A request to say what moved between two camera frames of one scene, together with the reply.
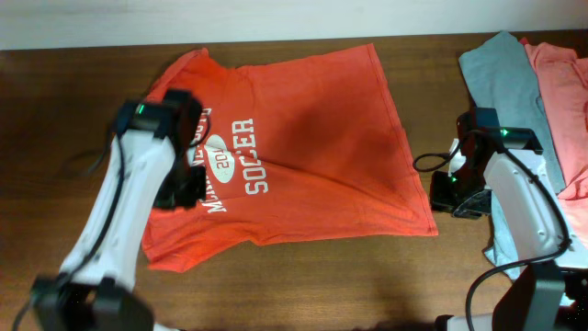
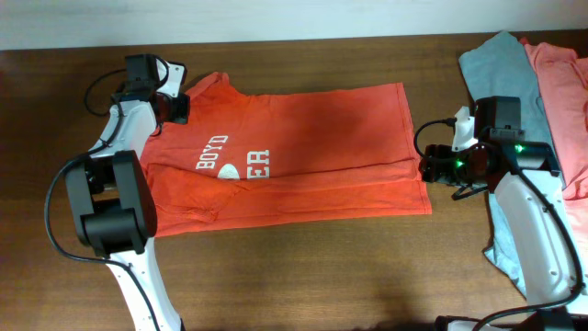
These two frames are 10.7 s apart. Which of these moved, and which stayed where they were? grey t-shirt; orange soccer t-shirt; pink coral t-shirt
Moved: orange soccer t-shirt
Stayed: pink coral t-shirt; grey t-shirt
